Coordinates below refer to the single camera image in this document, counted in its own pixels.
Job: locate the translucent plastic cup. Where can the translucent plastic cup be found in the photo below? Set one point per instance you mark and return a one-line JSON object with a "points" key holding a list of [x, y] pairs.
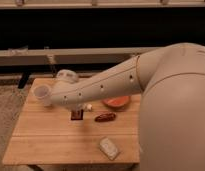
{"points": [[42, 93]]}

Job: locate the brown sausage toy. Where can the brown sausage toy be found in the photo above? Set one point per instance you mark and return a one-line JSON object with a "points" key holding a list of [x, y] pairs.
{"points": [[105, 117]]}

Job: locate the dark red eraser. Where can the dark red eraser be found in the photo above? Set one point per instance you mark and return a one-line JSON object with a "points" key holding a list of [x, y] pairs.
{"points": [[76, 115]]}

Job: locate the white sponge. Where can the white sponge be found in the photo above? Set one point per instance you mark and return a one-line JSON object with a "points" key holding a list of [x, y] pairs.
{"points": [[109, 148]]}

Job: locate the grey metal rail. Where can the grey metal rail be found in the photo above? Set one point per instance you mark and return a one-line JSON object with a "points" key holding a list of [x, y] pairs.
{"points": [[14, 57]]}

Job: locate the wooden table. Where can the wooden table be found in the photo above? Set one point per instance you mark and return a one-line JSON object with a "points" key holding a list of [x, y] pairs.
{"points": [[49, 136]]}

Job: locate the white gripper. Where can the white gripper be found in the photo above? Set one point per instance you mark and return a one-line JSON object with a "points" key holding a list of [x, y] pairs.
{"points": [[77, 107]]}

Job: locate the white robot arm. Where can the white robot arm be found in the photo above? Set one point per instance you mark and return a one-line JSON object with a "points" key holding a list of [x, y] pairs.
{"points": [[171, 81]]}

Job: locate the orange bowl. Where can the orange bowl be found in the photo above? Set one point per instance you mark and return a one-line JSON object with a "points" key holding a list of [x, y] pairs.
{"points": [[116, 102]]}

